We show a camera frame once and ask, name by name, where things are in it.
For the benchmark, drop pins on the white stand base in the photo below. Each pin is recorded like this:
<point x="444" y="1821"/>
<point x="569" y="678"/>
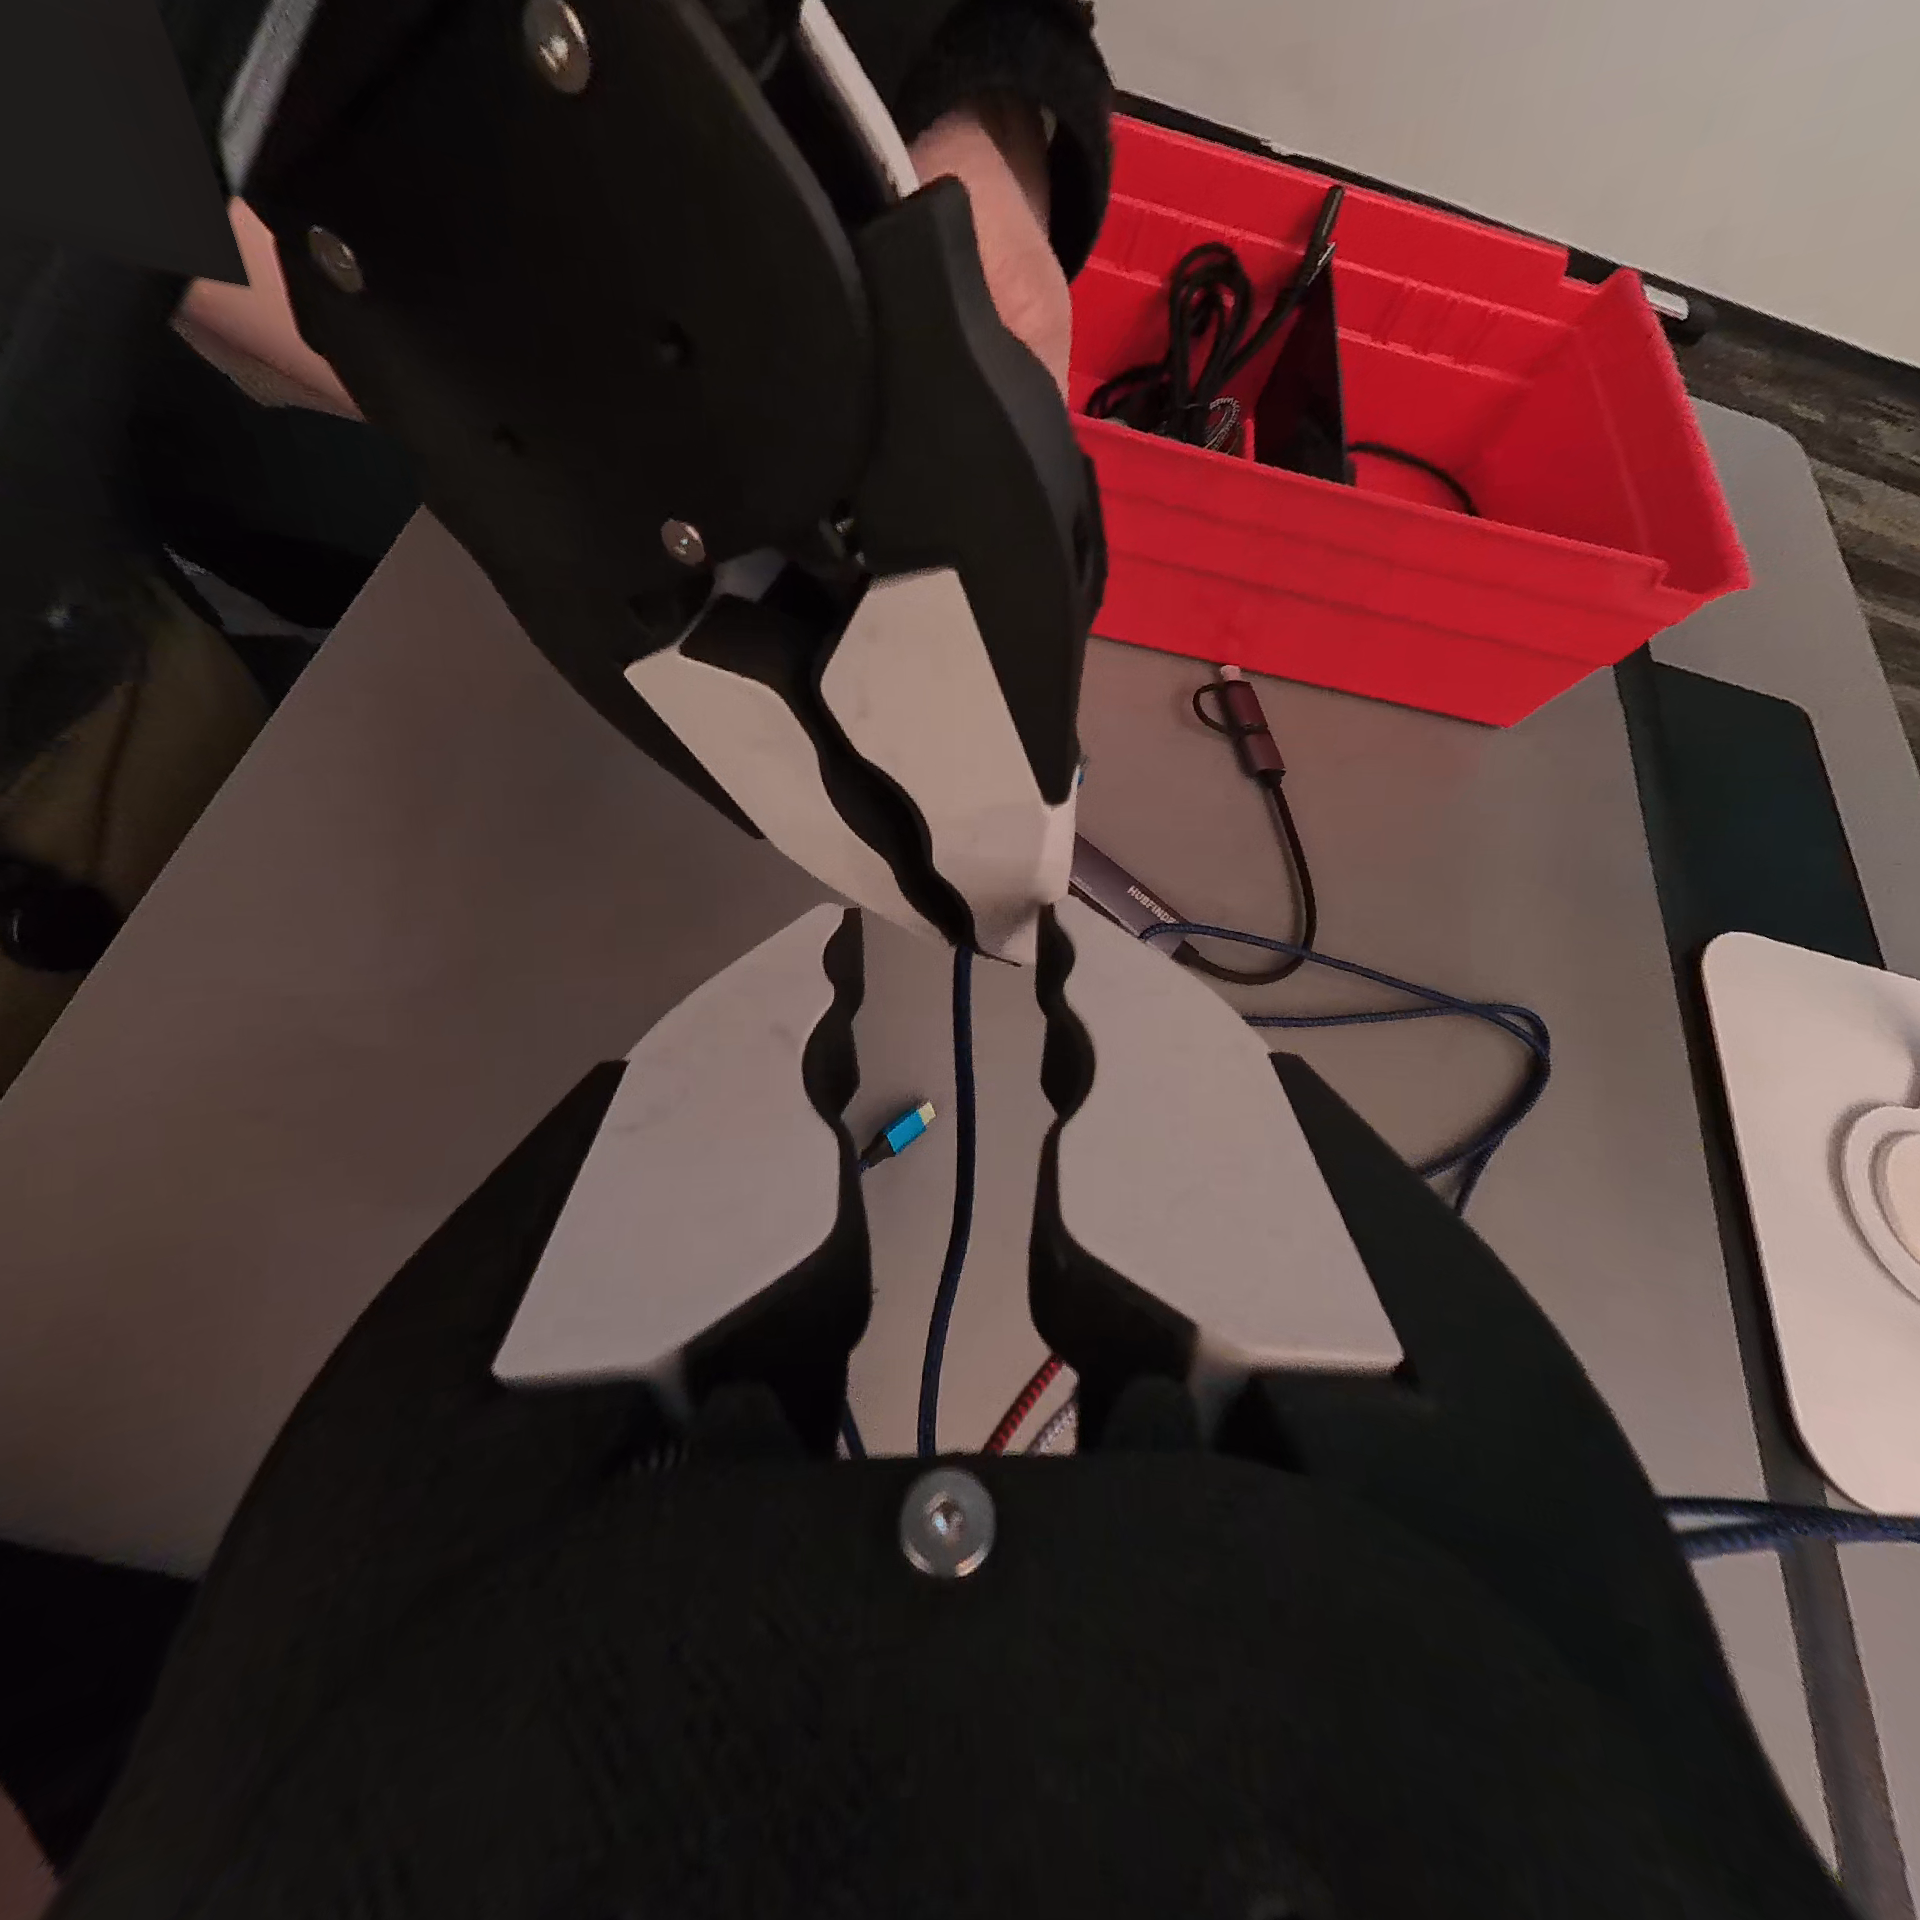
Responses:
<point x="1785" y="1276"/>

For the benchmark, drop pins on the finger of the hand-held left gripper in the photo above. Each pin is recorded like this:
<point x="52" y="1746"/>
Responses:
<point x="735" y="734"/>
<point x="960" y="706"/>

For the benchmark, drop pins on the olive pants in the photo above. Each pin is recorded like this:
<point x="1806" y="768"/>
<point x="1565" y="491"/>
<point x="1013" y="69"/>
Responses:
<point x="136" y="796"/>

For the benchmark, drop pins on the grey usb hub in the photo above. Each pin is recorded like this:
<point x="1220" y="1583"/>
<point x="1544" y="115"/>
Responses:
<point x="1126" y="896"/>

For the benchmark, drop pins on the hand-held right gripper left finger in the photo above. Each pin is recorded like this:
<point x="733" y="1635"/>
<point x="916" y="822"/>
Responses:
<point x="704" y="1156"/>

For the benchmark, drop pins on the person's left hand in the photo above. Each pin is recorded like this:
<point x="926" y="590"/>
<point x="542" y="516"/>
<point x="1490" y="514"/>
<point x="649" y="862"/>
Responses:
<point x="1004" y="254"/>

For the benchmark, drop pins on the red plastic bin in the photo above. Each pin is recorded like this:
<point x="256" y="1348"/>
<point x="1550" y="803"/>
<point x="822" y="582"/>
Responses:
<point x="1425" y="600"/>

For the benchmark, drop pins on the black flat device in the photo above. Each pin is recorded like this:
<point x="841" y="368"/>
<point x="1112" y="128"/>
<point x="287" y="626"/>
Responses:
<point x="1305" y="398"/>

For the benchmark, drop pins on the dark green mat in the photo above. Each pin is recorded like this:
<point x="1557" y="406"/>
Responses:
<point x="1741" y="811"/>

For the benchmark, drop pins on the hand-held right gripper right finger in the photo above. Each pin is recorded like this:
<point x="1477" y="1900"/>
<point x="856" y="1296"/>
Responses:
<point x="1215" y="1184"/>

